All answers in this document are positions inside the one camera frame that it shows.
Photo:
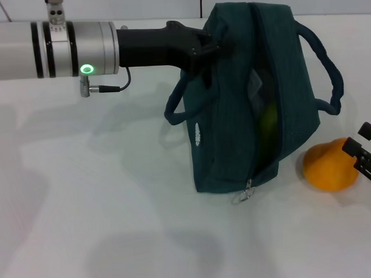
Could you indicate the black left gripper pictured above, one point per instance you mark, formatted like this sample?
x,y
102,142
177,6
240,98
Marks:
x,y
152,47

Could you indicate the orange pear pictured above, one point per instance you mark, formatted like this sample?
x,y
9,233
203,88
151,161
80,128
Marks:
x,y
326,167

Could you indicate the dark teal fabric bag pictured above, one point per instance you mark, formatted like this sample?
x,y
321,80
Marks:
x,y
234,128

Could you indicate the green cucumber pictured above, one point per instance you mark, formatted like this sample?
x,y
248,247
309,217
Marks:
x,y
268,124

